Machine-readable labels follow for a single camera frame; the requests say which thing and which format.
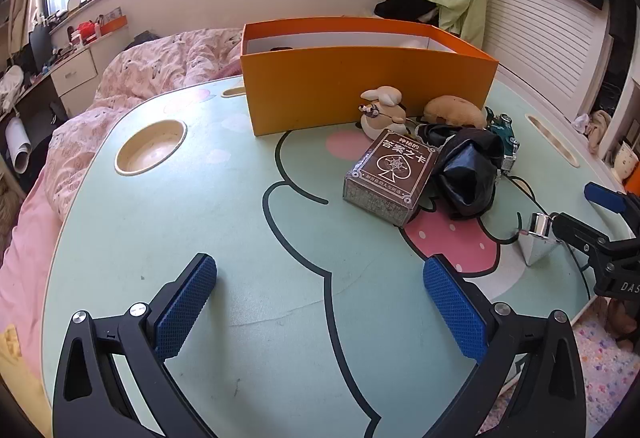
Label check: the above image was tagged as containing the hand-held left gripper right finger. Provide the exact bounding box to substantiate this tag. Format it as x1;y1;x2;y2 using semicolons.
422;254;586;438

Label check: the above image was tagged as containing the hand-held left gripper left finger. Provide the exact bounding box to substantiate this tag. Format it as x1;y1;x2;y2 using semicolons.
52;252;218;438

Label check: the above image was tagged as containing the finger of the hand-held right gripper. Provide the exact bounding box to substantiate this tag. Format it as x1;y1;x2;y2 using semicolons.
584;182;640;239
551;212;621;264

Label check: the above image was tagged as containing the green toy car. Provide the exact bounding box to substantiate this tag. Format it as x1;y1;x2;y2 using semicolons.
484;107;521;176

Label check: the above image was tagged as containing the black fabric pouch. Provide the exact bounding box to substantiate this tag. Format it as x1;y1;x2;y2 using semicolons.
417;122;505;220

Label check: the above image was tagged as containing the brown card deck box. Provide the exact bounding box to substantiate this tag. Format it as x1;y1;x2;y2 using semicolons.
342;128;443;227

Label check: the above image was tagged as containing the brown plush toy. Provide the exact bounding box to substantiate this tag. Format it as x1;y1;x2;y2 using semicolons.
422;94;488;129

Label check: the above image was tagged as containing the orange cardboard box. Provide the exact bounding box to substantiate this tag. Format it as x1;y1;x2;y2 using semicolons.
240;17;500;136

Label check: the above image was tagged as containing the green cartoon print desktop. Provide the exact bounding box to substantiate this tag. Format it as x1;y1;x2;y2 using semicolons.
42;73;628;438

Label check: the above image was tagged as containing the white spotted mug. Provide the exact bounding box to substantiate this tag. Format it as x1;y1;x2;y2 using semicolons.
612;141;638;179

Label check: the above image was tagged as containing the beige cloth heap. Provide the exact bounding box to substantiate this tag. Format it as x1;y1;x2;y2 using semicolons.
587;109;613;154

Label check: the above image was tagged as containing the white louvered wardrobe door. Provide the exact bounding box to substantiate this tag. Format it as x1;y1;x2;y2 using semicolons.
482;0;613;119

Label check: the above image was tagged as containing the cream rabbit figurine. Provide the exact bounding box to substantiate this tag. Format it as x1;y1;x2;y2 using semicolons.
359;86;408;136

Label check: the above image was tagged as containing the white rolled poster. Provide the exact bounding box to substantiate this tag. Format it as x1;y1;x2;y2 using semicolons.
5;117;33;171

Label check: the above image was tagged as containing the pink patterned quilt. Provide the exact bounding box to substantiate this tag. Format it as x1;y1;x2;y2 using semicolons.
47;27;246;219

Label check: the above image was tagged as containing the white drawer cabinet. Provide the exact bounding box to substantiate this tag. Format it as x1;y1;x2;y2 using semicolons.
51;49;98;96

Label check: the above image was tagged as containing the grey cloth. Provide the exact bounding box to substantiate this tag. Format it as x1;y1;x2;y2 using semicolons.
125;31;161;50

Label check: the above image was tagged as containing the orange storage tray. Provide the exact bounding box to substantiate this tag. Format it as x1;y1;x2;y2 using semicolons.
100;15;130;35

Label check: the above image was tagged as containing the black monitor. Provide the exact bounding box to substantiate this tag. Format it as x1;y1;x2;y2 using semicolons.
28;25;54;72

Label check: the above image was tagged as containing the beige curtain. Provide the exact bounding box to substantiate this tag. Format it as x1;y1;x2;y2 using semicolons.
7;0;46;64

